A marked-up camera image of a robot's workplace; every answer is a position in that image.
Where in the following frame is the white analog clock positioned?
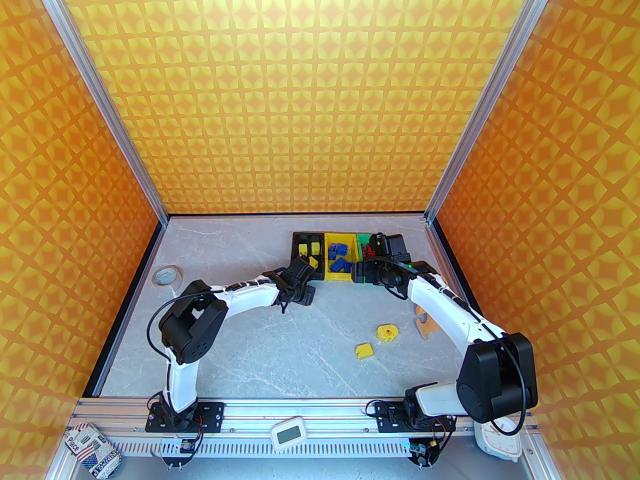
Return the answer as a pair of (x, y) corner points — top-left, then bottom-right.
(474, 415), (524, 464)

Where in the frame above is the white slotted cable duct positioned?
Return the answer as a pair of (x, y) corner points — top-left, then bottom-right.
(115, 442), (416, 458)

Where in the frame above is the small circuit board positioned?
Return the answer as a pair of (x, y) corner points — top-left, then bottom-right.
(406, 438), (441, 469)
(162, 438), (198, 469)

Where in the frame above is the flag print tin can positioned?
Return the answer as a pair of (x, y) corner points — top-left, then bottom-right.
(64, 422), (122, 479)

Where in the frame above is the orange monster plush toy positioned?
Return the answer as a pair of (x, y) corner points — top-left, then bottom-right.
(414, 304), (441, 341)

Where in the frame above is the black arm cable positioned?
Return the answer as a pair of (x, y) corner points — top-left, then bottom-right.
(495, 335), (528, 434)
(146, 295), (183, 369)

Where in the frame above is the white tape roll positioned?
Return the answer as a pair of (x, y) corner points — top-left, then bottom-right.
(151, 266), (183, 301)

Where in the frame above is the black plastic bin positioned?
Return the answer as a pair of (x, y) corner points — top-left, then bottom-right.
(291, 231), (327, 280)

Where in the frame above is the yellow plastic bin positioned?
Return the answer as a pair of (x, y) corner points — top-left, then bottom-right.
(323, 232), (362, 281)

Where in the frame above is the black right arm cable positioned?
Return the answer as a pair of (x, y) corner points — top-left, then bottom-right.
(495, 335), (528, 434)

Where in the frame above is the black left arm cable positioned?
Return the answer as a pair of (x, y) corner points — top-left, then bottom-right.
(146, 295), (183, 369)

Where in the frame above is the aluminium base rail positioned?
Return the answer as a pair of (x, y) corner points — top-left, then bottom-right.
(70, 397), (538, 444)

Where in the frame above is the green plastic bin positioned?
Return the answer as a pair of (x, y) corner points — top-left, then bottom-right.
(356, 233), (396, 285)

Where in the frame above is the aluminium frame post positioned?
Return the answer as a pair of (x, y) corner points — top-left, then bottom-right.
(24, 0), (170, 226)
(424, 0), (565, 225)

